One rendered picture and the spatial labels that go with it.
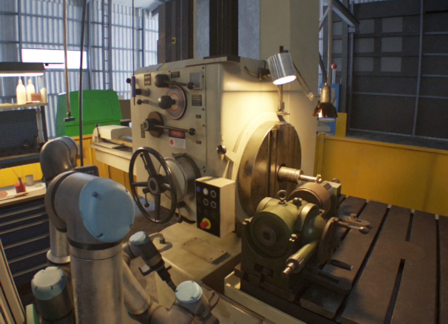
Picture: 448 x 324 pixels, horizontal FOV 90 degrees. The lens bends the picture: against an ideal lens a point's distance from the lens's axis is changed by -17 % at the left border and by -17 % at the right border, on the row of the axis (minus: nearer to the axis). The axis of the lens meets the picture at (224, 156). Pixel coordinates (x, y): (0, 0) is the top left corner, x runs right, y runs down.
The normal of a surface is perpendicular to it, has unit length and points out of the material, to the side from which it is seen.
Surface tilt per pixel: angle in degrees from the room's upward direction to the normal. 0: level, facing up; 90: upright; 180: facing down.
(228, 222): 90
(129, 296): 101
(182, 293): 19
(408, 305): 0
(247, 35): 90
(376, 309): 0
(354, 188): 90
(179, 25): 90
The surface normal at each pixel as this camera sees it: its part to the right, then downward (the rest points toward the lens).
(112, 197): 0.89, -0.02
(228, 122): 0.76, 0.15
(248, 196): -0.64, 0.33
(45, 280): 0.02, -0.95
